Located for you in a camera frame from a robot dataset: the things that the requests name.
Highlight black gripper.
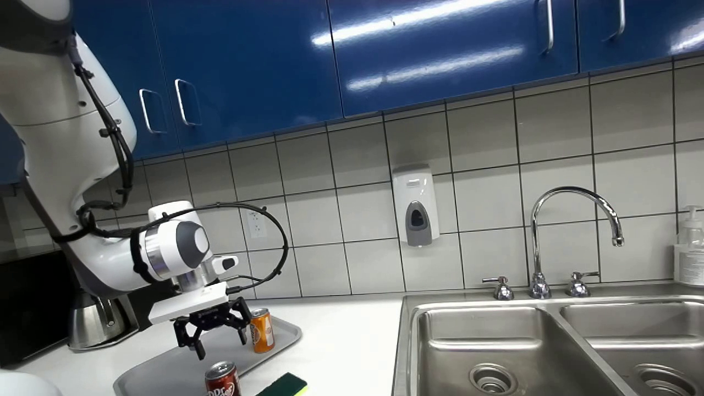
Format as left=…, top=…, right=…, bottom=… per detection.
left=175, top=298, right=254, bottom=361

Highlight orange soda can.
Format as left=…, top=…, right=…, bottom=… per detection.
left=250, top=311, right=275, bottom=352

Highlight red Dr Pepper can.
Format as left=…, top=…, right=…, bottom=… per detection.
left=204, top=361, right=239, bottom=396

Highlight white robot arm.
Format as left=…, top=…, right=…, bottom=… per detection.
left=0, top=0, right=212, bottom=298

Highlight grey plastic tray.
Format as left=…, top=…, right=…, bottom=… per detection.
left=113, top=318, right=303, bottom=396

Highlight green yellow sponge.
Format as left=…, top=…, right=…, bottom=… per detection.
left=258, top=372, right=309, bottom=396

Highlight steel coffee carafe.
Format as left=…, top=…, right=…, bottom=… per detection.
left=68, top=292, right=138, bottom=352

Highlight black microwave oven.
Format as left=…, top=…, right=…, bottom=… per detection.
left=0, top=254, right=76, bottom=367

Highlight blue upper cabinets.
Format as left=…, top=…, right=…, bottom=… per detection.
left=0, top=0, right=704, bottom=160

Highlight chrome gooseneck faucet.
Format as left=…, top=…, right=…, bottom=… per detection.
left=528, top=186, right=624, bottom=300

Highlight stainless steel double sink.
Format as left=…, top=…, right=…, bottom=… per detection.
left=392, top=296, right=704, bottom=396

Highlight clear soap pump bottle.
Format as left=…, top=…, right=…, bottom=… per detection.
left=674, top=207, right=704, bottom=286

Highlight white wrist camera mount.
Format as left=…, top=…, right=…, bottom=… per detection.
left=147, top=256, right=239, bottom=324

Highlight white wall power outlet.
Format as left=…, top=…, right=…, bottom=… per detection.
left=245, top=211, right=269, bottom=248

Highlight white wall soap dispenser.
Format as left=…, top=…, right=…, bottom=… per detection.
left=393, top=170, right=440, bottom=247

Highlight left chrome tap handle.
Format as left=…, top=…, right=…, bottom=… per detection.
left=481, top=275, right=514, bottom=301

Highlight chrome tap handle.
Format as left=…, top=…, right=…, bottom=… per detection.
left=567, top=272, right=599, bottom=298
left=481, top=275, right=514, bottom=301

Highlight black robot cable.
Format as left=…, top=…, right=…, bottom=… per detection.
left=51, top=36, right=293, bottom=286

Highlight right chrome tap handle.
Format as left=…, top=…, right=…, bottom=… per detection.
left=567, top=272, right=599, bottom=298

